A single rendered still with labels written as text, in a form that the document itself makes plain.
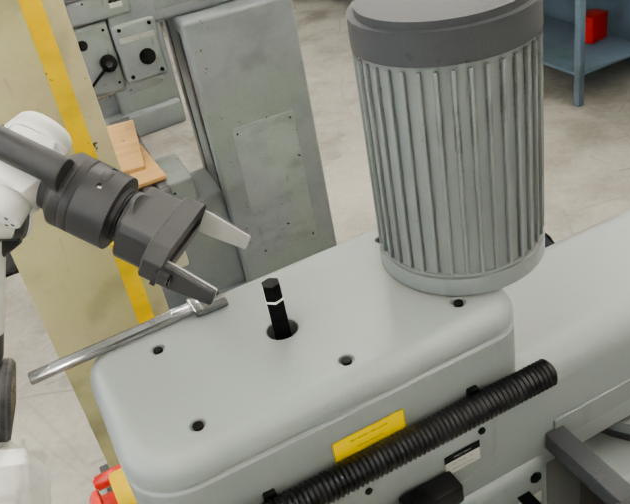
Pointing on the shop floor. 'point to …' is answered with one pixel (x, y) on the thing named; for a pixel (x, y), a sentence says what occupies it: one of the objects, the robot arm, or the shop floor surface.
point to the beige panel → (102, 307)
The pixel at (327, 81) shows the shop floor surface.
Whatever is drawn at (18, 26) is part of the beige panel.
